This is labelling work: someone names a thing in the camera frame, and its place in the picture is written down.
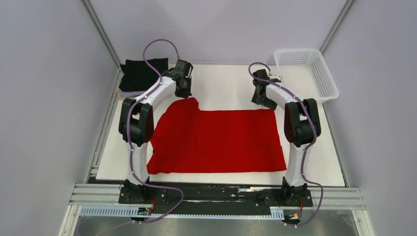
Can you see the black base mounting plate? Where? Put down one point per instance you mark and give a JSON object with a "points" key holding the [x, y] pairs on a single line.
{"points": [[202, 198]]}

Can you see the aluminium frame rail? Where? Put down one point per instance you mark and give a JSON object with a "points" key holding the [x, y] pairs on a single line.
{"points": [[108, 195]]}

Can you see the white slotted cable duct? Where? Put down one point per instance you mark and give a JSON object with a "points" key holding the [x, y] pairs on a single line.
{"points": [[140, 212]]}

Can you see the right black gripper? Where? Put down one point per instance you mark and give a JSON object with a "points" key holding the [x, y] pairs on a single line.
{"points": [[269, 104]]}

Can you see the folded lavender t shirt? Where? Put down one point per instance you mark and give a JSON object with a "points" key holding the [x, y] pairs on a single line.
{"points": [[126, 94]]}

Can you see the folded black t shirt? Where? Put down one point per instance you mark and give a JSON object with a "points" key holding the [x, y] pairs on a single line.
{"points": [[137, 76]]}

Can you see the white plastic basket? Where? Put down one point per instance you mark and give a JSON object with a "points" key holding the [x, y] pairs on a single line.
{"points": [[306, 73]]}

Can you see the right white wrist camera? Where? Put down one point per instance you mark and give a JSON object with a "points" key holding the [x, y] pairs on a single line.
{"points": [[275, 78]]}

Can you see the red t shirt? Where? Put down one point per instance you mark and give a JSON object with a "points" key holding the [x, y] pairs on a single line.
{"points": [[189, 140]]}

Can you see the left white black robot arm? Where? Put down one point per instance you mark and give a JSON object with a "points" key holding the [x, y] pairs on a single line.
{"points": [[136, 125]]}

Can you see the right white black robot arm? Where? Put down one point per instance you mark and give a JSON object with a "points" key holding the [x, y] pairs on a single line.
{"points": [[301, 129]]}

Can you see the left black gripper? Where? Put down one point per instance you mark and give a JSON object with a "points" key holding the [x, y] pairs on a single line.
{"points": [[186, 93]]}

